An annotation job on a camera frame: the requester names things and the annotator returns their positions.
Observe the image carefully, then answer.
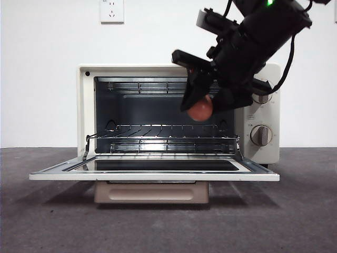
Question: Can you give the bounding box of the white wall socket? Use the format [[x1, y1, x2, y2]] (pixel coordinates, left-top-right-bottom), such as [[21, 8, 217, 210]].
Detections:
[[100, 0, 124, 25]]

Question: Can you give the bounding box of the cream Toshiba toaster oven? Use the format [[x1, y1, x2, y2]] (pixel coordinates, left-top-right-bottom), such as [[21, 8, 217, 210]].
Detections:
[[78, 63, 281, 166]]

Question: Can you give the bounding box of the metal wire heater guard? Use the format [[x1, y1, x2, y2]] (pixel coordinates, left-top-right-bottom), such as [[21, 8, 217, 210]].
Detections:
[[106, 81, 191, 94], [110, 143, 235, 154]]

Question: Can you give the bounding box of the beige oven knob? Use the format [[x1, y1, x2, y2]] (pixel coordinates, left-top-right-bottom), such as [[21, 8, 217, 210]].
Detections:
[[252, 92, 272, 104], [249, 125, 272, 147]]

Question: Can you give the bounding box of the glass oven door beige handle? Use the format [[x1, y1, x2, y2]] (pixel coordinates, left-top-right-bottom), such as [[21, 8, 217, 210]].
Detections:
[[28, 154, 281, 205]]

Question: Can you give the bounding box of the metal wire oven rack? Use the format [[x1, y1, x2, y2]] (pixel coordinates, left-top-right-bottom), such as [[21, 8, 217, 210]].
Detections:
[[85, 124, 240, 140]]

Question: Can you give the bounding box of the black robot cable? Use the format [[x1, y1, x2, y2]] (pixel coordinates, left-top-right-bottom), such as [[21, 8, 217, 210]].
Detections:
[[222, 0, 235, 18], [268, 34, 296, 93]]

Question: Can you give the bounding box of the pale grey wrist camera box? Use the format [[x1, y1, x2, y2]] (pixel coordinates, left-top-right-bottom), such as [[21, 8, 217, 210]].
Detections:
[[196, 8, 210, 29]]

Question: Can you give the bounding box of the brown egg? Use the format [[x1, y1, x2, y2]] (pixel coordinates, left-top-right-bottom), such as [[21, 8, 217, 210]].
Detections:
[[187, 98, 213, 122]]

